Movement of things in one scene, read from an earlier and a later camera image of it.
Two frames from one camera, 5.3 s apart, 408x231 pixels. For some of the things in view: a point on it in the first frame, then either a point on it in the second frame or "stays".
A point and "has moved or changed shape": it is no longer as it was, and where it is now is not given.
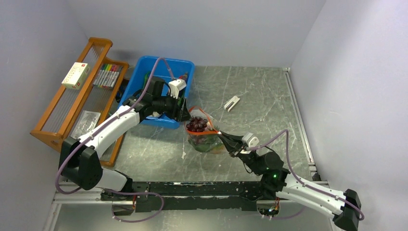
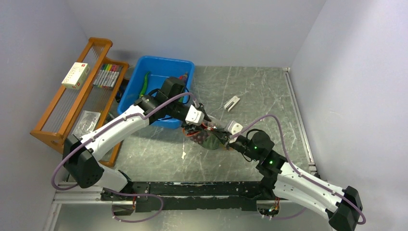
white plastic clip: [228, 106] stays
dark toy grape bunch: [197, 124] has moved or changed shape
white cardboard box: [77, 75] stays
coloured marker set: [107, 75] stays
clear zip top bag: [201, 134] has moved or changed shape
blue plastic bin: [135, 71] stays
